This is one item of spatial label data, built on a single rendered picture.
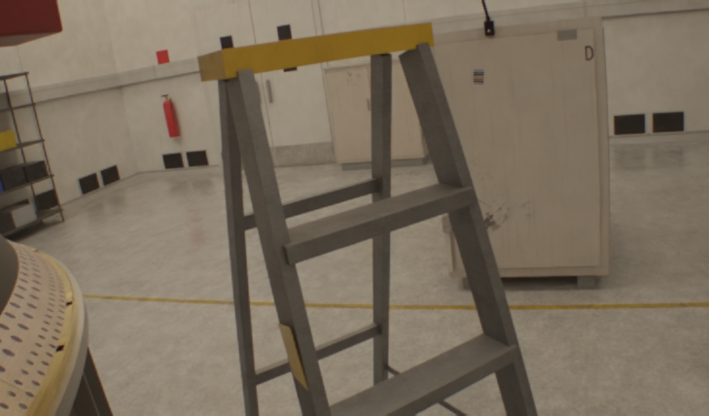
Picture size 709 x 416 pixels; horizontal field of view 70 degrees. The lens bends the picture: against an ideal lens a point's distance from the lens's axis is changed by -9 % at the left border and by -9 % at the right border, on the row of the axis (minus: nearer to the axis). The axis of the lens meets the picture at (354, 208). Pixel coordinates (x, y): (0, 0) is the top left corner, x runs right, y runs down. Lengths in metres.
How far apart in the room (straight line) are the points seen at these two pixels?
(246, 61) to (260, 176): 0.18
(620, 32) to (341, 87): 3.36
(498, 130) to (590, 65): 0.59
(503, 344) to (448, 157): 0.37
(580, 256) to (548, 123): 0.77
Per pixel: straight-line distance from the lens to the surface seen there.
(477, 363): 1.05
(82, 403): 0.92
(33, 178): 7.30
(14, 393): 0.71
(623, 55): 7.08
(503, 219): 3.18
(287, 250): 0.84
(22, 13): 0.98
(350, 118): 6.85
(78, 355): 0.82
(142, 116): 9.14
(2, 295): 0.87
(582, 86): 3.03
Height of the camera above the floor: 1.49
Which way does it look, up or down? 16 degrees down
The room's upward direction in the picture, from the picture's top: 8 degrees counter-clockwise
